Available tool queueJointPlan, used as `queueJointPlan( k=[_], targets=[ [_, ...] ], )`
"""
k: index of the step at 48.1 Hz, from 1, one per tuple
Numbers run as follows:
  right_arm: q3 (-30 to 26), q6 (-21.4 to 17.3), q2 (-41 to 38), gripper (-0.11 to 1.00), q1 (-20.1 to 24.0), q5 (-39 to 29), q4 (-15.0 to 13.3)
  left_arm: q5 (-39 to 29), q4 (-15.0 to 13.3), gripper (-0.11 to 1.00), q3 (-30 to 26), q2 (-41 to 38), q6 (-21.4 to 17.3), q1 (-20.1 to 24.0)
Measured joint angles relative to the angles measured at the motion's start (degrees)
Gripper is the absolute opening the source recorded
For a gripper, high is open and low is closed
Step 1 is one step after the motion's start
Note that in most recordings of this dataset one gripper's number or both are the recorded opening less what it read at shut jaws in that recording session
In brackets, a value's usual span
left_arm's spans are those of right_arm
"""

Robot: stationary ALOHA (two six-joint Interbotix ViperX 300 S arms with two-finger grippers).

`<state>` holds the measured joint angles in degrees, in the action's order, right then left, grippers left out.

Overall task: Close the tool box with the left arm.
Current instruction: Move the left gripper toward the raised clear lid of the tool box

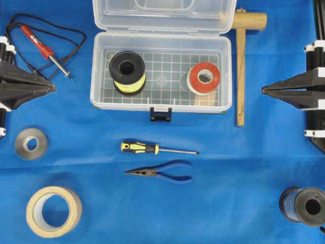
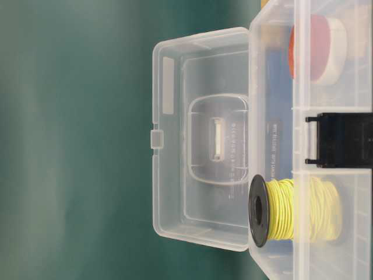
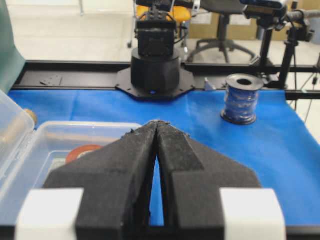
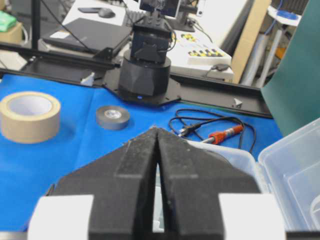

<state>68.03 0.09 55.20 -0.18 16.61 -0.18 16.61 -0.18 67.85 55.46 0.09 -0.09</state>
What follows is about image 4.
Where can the white box with yellow parts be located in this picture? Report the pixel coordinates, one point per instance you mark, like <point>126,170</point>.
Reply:
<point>200,51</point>

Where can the cardboard box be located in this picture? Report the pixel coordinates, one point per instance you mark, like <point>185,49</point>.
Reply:
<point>14,35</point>

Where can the clear plastic tool box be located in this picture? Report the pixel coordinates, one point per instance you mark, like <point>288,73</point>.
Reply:
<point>289,170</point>

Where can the beige packing tape roll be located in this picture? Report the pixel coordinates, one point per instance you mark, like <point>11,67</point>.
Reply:
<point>29,117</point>

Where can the blue table cloth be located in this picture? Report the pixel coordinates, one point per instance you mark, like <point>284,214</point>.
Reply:
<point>28,170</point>

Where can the green cloth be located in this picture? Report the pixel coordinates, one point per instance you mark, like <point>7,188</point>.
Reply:
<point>7,21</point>

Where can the black metal base frame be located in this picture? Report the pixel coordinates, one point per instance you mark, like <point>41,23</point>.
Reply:
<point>66,68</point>

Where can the black laptop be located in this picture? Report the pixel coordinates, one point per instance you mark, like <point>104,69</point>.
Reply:
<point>90,36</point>

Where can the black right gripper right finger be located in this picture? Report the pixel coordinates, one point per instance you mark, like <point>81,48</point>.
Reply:
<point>207,198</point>

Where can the red soldering iron with cable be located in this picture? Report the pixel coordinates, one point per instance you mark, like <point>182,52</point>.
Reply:
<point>183,126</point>

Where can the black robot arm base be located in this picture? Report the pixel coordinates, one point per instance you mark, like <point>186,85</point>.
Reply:
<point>145,69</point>

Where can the green board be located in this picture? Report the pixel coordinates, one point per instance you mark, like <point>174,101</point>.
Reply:
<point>293,93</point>

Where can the black computer mouse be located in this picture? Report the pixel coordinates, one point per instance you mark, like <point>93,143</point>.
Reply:
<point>106,13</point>

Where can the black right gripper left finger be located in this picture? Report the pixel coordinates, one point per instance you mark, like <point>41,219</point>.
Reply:
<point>110,198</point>

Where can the grey tape roll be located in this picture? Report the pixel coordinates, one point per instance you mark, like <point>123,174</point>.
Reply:
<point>112,117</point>

